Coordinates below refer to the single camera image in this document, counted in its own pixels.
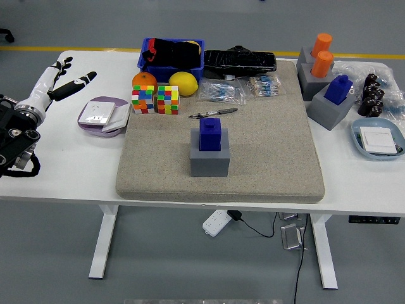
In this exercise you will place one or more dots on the white power strip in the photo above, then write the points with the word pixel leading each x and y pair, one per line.
pixel 215 223

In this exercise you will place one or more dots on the purple tray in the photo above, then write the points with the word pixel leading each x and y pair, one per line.
pixel 95 133

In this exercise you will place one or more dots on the black table control panel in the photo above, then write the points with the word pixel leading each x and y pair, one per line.
pixel 373 219

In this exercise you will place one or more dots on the yellow lemon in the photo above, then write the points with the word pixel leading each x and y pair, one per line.
pixel 183 83

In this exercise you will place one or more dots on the white switch panel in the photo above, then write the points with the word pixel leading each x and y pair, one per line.
pixel 378 139

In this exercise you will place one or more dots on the grey-brown foam mat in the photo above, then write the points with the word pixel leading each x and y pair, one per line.
pixel 269 152

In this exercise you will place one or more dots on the green circuit board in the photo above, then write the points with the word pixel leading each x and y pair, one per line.
pixel 399 148

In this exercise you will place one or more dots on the yellow object in bin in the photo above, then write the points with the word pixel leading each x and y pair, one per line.
pixel 198 48

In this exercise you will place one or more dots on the orange cylinder seal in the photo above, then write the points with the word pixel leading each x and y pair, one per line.
pixel 321 42
pixel 322 65

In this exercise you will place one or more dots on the grey cube seal holder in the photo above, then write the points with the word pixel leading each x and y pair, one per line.
pixel 209 164
pixel 308 82
pixel 322 111
pixel 303 55

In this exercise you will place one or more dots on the black chair base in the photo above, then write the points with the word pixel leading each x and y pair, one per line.
pixel 8 36

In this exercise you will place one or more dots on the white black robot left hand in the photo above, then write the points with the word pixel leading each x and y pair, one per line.
pixel 41 88

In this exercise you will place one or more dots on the small metal floor bracket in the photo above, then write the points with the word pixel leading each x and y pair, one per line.
pixel 289 216

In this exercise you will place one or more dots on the orange fruit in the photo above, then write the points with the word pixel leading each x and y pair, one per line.
pixel 144 79

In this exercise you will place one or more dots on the blue square seal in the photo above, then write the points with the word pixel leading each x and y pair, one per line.
pixel 209 134
pixel 337 90

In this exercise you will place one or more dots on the black pen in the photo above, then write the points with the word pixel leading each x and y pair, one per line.
pixel 221 111

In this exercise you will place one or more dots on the white switch plate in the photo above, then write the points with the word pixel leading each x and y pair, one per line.
pixel 120 117

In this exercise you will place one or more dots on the white table leg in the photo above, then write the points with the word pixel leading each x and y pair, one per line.
pixel 102 247
pixel 326 253

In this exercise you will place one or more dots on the black red cloth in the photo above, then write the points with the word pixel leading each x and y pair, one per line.
pixel 174 52

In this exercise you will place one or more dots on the clear bag blue resistors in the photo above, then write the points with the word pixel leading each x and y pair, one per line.
pixel 221 90

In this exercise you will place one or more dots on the white wall socket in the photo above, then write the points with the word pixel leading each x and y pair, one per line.
pixel 95 111

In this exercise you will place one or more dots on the light blue tray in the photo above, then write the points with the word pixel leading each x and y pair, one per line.
pixel 359 126

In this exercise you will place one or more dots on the large metal floor bracket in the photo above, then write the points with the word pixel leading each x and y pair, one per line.
pixel 292 237

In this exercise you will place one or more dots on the clear bag blue parts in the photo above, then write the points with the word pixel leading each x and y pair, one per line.
pixel 395 101

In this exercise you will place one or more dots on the colourful puzzle cube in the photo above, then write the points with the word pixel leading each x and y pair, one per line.
pixel 142 95
pixel 171 95

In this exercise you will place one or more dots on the blue plastic bin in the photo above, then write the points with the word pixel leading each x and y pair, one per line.
pixel 164 73

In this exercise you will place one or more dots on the clear plastic bag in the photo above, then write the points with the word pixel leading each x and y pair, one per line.
pixel 354 69

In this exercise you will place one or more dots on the clear bag mixed resistors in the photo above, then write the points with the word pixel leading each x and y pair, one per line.
pixel 264 85

